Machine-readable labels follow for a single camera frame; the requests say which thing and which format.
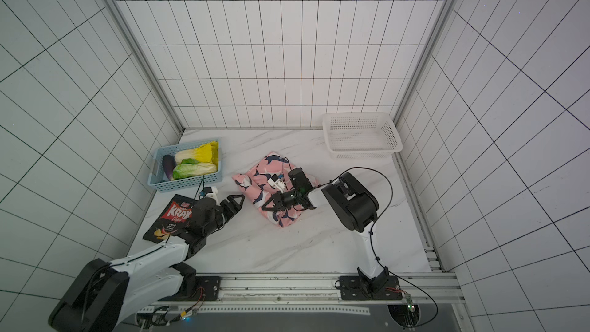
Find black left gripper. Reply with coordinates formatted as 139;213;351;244
204;194;245;235

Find pink shark print shorts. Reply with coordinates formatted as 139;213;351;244
232;152;318;227

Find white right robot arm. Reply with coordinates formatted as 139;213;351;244
261;168;393;301

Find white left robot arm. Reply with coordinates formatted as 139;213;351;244
49;195;245;331

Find black Krax chips bag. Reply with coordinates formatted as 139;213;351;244
142;195;197;244

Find green napa cabbage toy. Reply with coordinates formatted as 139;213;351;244
174;158;218;180

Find yellow napa cabbage toy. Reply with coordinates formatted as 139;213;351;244
175;141;219;165

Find purple eggplant toy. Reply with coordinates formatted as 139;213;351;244
162;155;176;181

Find blue plastic basket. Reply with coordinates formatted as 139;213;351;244
147;139;223;192

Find white plastic mesh basket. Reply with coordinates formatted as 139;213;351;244
322;112;403;159

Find small green circuit board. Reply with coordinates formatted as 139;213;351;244
403;292;419;319

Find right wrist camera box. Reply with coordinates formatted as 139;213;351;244
267;175;287;192

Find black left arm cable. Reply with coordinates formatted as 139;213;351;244
77;174;208;328

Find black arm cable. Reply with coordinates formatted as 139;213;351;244
77;174;208;328
317;165;439;328

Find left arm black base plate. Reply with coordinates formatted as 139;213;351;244
161;276;222;303

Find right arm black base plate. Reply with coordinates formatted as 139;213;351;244
335;275;403;301

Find aluminium mounting rail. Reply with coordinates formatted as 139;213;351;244
121;273;466;319

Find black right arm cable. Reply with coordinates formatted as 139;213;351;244
317;165;439;328

